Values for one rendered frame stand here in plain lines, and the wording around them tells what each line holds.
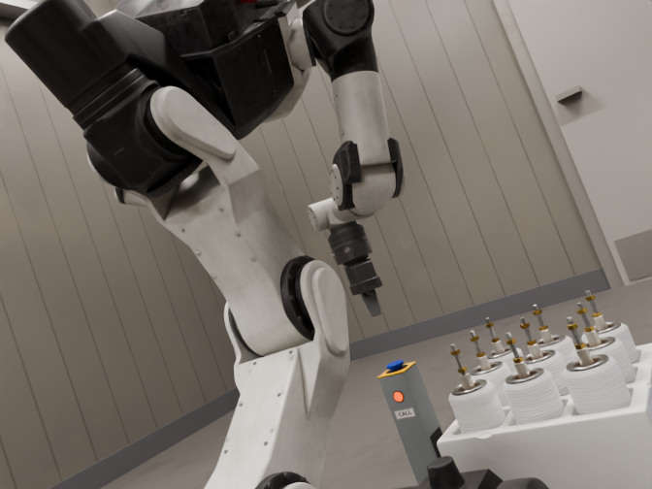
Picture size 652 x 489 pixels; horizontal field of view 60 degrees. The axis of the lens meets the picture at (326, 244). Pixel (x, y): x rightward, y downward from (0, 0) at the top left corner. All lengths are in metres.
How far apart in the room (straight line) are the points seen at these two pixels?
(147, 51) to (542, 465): 0.95
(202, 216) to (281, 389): 0.28
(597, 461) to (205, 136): 0.84
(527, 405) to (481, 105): 2.48
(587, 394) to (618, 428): 0.07
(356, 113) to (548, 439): 0.67
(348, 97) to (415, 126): 2.52
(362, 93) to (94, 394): 2.55
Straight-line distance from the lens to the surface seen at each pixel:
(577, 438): 1.12
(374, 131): 1.02
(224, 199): 0.84
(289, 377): 0.84
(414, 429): 1.32
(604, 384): 1.11
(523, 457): 1.16
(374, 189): 1.04
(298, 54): 1.07
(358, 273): 1.26
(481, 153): 3.41
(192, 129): 0.81
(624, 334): 1.34
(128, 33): 0.86
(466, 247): 3.47
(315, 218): 1.27
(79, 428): 3.20
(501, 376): 1.29
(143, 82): 0.84
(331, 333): 0.87
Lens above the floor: 0.55
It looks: 4 degrees up
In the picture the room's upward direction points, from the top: 21 degrees counter-clockwise
